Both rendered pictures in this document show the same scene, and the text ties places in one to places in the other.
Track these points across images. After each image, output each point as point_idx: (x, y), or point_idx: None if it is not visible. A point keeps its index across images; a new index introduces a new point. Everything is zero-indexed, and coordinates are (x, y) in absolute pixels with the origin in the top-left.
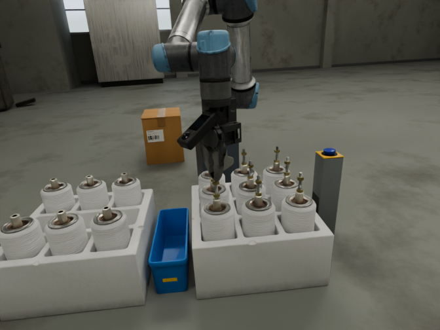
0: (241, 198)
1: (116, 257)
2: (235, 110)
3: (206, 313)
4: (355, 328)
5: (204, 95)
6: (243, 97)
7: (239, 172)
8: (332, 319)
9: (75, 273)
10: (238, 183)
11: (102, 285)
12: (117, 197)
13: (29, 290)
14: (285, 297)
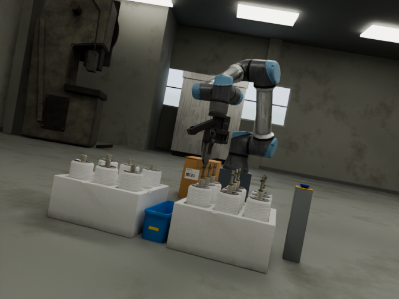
0: None
1: (127, 193)
2: (228, 124)
3: (167, 253)
4: (266, 289)
5: (210, 108)
6: (260, 145)
7: None
8: (253, 282)
9: (100, 196)
10: None
11: (111, 210)
12: (143, 177)
13: (72, 199)
14: (228, 266)
